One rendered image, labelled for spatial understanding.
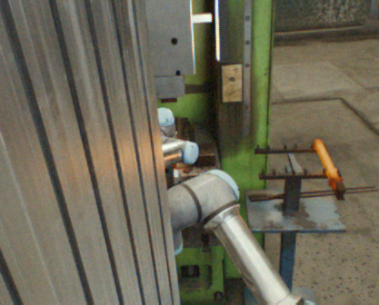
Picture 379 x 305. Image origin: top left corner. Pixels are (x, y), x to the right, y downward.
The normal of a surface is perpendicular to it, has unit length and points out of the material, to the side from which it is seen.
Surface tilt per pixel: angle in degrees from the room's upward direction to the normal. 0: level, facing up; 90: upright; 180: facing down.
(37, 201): 90
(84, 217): 90
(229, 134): 90
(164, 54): 90
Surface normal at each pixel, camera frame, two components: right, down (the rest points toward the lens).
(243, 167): 0.01, 0.49
